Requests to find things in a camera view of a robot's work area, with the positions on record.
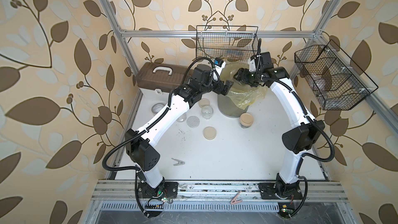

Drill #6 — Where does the beige jar lid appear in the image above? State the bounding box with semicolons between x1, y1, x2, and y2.
203;127;217;140
198;98;210;108

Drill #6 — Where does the jar with beige lid back-left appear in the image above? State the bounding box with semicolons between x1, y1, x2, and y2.
201;105;214;120

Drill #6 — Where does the jar with beige lid back-right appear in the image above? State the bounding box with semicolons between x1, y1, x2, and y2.
239;113;254;129

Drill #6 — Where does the patterned white jar lid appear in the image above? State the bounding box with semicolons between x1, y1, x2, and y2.
186;116;200;128

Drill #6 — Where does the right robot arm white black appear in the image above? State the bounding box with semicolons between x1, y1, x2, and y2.
233;45;335;199

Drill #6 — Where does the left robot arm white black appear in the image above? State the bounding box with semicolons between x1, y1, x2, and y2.
102;57;233;198

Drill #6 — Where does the yellow trash bag liner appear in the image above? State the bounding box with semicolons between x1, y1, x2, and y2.
217;62;268;110

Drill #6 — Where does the mesh trash bin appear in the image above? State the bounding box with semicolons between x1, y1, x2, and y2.
217;63;262;118

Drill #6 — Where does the tape roll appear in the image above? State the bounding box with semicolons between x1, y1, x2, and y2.
151;102;165;115

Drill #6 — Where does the brown lidded storage box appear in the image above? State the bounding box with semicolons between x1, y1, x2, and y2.
136;63;187;93

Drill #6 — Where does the grey clip on table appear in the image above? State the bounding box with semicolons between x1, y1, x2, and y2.
172;158;185;166

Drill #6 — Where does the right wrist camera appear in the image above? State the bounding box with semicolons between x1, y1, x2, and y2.
248;55;264;72

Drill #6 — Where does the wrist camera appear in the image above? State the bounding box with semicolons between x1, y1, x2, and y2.
248;55;264;72
214;58;226;75

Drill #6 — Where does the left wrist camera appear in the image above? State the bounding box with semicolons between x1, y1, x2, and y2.
214;58;226;75

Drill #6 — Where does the back wire basket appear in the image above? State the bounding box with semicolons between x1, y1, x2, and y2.
195;25;261;62

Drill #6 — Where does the wire basket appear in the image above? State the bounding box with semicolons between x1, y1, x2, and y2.
294;39;378;111
195;25;261;62

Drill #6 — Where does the right wire basket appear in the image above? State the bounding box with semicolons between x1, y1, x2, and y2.
294;39;378;111

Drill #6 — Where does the pink clip on rail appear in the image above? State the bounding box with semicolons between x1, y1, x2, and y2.
230;191;242;205

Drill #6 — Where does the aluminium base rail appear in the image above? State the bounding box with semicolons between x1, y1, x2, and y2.
91;180;348;213

